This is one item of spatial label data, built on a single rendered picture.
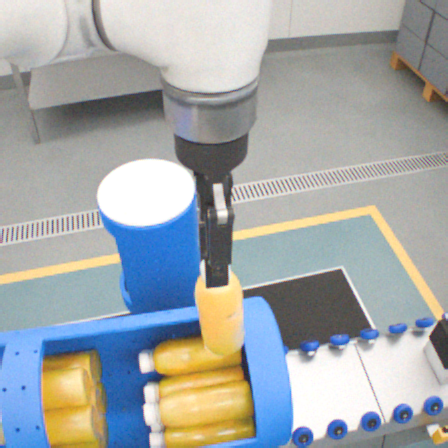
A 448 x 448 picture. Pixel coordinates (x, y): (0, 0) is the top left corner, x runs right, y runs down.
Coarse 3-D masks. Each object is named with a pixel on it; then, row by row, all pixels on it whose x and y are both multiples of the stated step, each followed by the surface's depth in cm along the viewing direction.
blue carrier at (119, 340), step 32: (96, 320) 85; (128, 320) 82; (160, 320) 81; (192, 320) 82; (256, 320) 80; (0, 352) 92; (32, 352) 75; (64, 352) 95; (128, 352) 97; (256, 352) 75; (0, 384) 70; (32, 384) 71; (128, 384) 98; (256, 384) 73; (288, 384) 74; (32, 416) 69; (128, 416) 95; (256, 416) 74; (288, 416) 74
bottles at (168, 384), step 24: (192, 336) 95; (96, 360) 94; (96, 384) 92; (168, 384) 86; (192, 384) 86; (96, 408) 83; (168, 432) 82; (192, 432) 81; (216, 432) 81; (240, 432) 81
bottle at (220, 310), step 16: (224, 288) 63; (240, 288) 65; (208, 304) 63; (224, 304) 63; (240, 304) 66; (208, 320) 66; (224, 320) 65; (240, 320) 68; (208, 336) 70; (224, 336) 69; (240, 336) 71; (224, 352) 72
